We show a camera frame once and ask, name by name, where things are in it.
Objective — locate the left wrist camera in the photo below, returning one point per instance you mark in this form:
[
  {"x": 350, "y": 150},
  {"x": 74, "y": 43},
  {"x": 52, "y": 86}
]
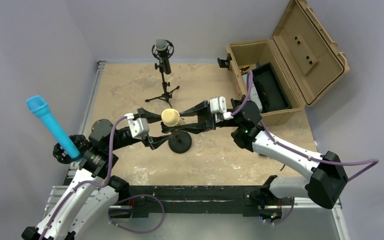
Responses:
[{"x": 139, "y": 125}]

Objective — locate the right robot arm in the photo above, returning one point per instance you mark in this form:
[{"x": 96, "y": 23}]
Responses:
[{"x": 322, "y": 176}]

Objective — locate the black tripod mic stand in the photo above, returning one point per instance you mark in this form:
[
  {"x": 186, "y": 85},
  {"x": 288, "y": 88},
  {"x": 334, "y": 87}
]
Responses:
[{"x": 166, "y": 95}]

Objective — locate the grey device in case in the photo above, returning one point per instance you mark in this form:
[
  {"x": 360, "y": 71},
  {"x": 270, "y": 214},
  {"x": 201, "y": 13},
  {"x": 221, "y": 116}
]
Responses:
[{"x": 253, "y": 93}]

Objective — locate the blue microphone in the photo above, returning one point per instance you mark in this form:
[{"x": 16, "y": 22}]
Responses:
[{"x": 40, "y": 109}]

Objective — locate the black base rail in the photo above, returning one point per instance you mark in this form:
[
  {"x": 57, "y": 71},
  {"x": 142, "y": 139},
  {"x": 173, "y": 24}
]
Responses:
[{"x": 245, "y": 200}]

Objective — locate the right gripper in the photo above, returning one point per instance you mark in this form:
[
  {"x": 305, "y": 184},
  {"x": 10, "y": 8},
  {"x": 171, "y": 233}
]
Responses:
[{"x": 196, "y": 127}]

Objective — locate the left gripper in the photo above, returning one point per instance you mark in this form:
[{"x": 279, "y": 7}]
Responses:
[{"x": 153, "y": 141}]

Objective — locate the round base mic stand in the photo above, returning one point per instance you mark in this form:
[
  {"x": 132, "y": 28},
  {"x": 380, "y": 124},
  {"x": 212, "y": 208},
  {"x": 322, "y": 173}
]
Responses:
[{"x": 180, "y": 141}]

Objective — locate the black grey microphone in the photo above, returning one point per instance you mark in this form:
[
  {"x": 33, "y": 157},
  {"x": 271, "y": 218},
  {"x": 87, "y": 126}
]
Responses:
[{"x": 162, "y": 49}]

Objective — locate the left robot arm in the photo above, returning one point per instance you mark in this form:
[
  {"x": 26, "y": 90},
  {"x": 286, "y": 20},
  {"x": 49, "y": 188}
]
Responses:
[{"x": 93, "y": 187}]

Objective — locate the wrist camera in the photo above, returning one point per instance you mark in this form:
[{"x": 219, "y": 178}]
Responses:
[
  {"x": 218, "y": 108},
  {"x": 139, "y": 125}
]

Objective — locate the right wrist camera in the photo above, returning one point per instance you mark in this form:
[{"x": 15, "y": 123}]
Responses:
[{"x": 218, "y": 108}]

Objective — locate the tan hard case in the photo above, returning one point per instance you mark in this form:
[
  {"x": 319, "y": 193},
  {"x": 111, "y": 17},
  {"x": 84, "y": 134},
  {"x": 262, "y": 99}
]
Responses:
[{"x": 304, "y": 57}]

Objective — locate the cream microphone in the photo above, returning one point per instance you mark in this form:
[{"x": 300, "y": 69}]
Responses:
[{"x": 170, "y": 117}]

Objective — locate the left round base stand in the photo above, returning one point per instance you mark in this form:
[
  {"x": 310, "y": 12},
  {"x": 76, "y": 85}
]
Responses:
[{"x": 81, "y": 144}]

